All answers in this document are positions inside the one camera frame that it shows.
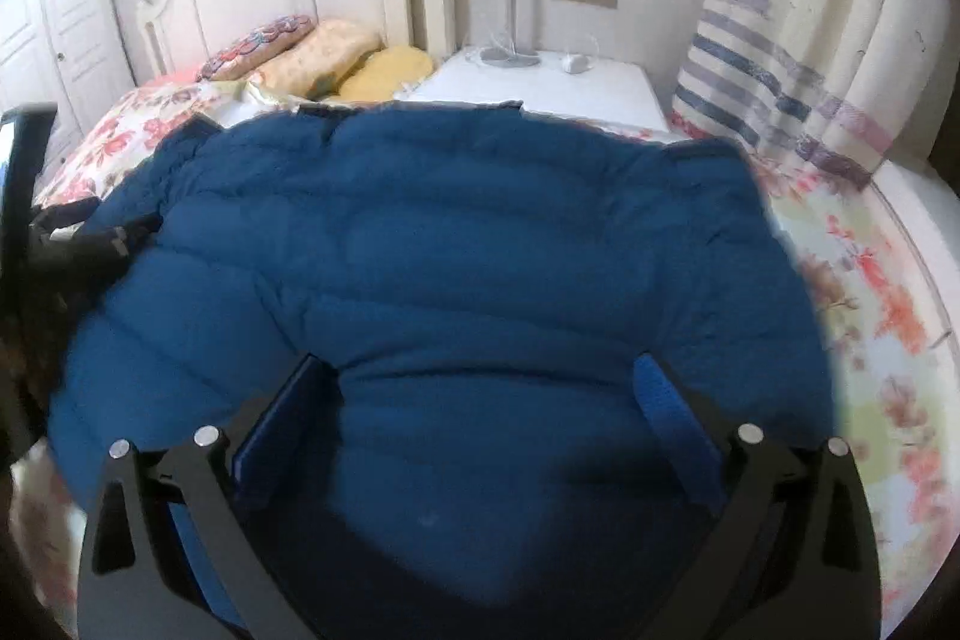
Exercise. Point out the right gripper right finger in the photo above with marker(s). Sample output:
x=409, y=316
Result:
x=792, y=553

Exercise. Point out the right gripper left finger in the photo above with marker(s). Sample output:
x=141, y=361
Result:
x=165, y=554

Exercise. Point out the blue quilted puffer jacket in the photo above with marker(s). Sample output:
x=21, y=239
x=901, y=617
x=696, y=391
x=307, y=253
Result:
x=482, y=283

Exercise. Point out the floral bed sheet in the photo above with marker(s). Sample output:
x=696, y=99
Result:
x=890, y=337

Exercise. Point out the white wardrobe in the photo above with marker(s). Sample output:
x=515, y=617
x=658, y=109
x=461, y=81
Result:
x=69, y=53

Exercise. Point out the colourful patterned pillow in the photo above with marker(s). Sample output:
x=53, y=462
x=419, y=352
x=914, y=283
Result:
x=256, y=47

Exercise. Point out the orange textured pillow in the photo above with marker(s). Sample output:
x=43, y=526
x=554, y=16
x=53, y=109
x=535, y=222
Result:
x=320, y=62

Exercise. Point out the yellow pillow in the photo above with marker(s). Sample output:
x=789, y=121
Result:
x=382, y=76

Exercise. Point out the white bedside table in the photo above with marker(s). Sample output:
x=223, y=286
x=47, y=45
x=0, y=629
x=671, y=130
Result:
x=612, y=93

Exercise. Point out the grey desk lamp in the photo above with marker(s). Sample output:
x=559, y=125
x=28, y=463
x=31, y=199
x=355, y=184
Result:
x=503, y=52

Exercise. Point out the striped sailboat curtain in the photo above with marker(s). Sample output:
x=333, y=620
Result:
x=819, y=85

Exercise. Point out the white charger with cable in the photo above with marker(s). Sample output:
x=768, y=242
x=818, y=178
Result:
x=581, y=61

